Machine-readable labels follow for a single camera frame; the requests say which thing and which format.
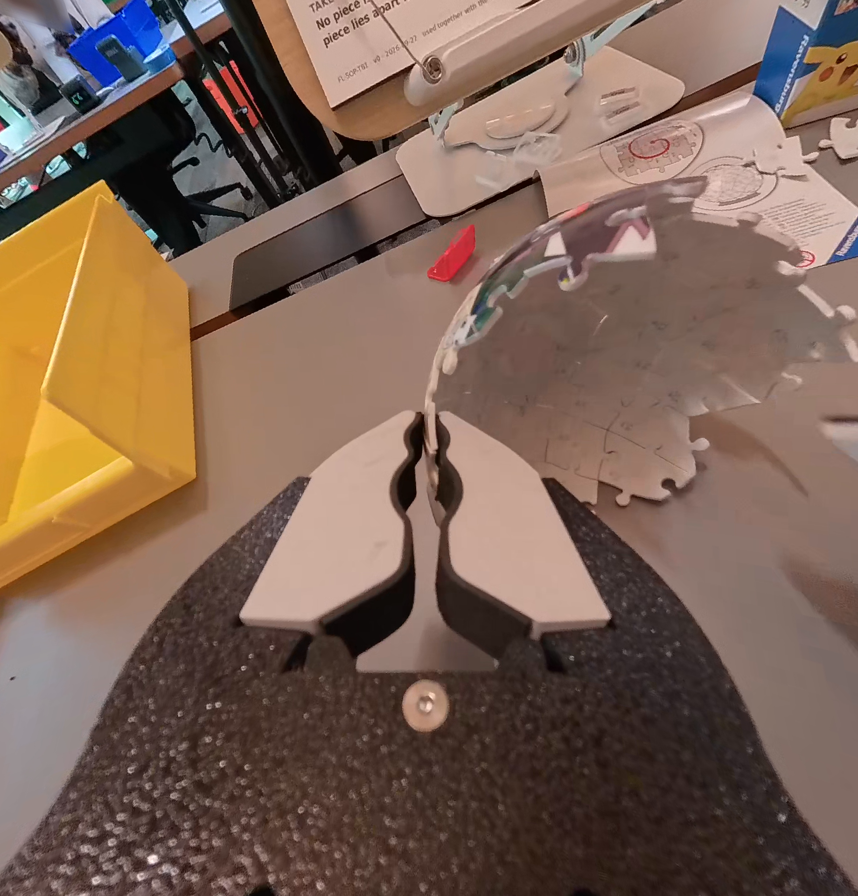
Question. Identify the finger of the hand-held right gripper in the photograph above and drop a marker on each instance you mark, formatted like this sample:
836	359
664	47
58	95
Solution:
852	444

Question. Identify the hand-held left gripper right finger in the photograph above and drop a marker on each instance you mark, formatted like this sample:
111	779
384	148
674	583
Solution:
520	553

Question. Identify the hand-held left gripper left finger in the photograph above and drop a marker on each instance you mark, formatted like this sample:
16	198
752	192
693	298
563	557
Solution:
338	553

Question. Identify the partly built puzzle ball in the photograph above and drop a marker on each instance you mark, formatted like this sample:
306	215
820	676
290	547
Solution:
611	364

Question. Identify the puzzle pieces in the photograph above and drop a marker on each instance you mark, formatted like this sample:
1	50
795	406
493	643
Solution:
848	136

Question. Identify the blue puzzle box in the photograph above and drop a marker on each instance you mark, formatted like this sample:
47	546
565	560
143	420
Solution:
807	63

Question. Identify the folded paper instruction leaflet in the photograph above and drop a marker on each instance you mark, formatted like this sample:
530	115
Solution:
786	210

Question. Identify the yellow plastic bin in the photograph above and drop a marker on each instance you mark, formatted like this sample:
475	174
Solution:
121	350

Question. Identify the small red plastic block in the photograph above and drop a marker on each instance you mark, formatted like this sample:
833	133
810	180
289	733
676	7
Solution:
453	255

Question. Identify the clear acrylic holder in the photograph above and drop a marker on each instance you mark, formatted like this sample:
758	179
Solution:
520	157

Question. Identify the white stand base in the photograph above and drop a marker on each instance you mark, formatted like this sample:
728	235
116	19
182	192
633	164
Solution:
611	91

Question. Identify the instruction sheet on board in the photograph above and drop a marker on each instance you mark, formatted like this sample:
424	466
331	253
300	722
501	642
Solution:
296	77

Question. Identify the long wooden workbench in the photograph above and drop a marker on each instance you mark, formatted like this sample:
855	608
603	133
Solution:
86	126

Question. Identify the printed instruction sheet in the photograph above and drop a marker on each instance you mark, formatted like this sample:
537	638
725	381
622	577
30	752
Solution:
373	49

